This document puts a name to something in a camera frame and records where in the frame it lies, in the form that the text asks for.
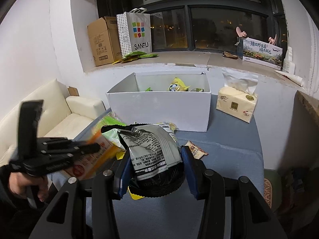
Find white spray bottle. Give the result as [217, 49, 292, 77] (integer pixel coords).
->
[282, 46, 295, 74]

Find small brown snack packet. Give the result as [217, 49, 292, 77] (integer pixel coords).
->
[185, 141, 209, 159]

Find green snack packets on sill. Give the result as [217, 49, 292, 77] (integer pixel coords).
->
[113, 51, 159, 64]

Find brown cardboard box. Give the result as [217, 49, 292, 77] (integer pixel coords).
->
[87, 17, 122, 66]

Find person's left hand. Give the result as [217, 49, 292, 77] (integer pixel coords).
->
[8, 173, 49, 202]

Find white cardboard box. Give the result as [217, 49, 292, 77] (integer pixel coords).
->
[106, 70, 211, 132]

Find yellow chip bag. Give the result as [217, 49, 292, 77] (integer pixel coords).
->
[168, 77, 190, 92]

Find cream sofa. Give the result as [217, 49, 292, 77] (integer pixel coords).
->
[1, 79, 105, 166]

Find tissue paper pack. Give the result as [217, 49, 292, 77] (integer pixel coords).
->
[216, 69, 258, 123]

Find green snack pack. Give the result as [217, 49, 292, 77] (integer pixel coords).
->
[91, 112, 126, 150]

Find black grey snack bag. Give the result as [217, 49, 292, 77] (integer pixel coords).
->
[100, 123, 187, 198]

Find wooden side table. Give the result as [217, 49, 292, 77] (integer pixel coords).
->
[296, 90, 319, 126]

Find orange white cracker pack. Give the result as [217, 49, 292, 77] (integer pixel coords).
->
[63, 132, 122, 180]

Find printed long gift box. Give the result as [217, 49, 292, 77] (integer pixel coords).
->
[242, 38, 283, 70]

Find white SANFU shopping bag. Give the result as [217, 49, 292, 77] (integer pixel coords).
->
[116, 8, 152, 57]

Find dark blue gift box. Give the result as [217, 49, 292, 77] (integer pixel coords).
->
[236, 37, 244, 59]

